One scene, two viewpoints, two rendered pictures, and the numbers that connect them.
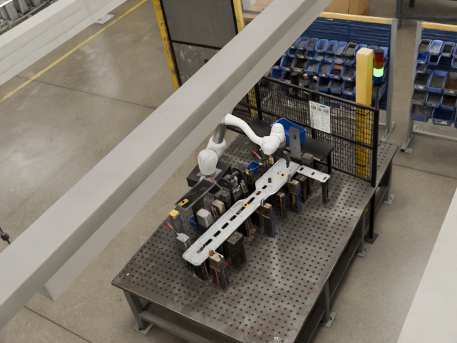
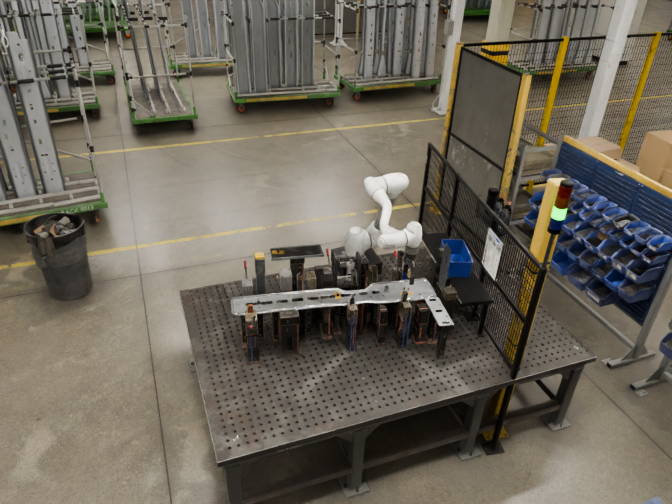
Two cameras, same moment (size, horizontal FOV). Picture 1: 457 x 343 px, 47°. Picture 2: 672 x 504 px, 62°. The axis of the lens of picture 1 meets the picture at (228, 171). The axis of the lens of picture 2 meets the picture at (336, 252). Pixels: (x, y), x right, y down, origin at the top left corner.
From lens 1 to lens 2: 188 cm
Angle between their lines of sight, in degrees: 25
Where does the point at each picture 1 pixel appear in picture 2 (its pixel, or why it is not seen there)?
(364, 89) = (541, 234)
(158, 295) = (197, 326)
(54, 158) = (285, 193)
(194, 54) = (463, 156)
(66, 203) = not seen: outside the picture
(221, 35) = (493, 144)
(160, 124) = not seen: outside the picture
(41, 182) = (256, 205)
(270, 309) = (265, 410)
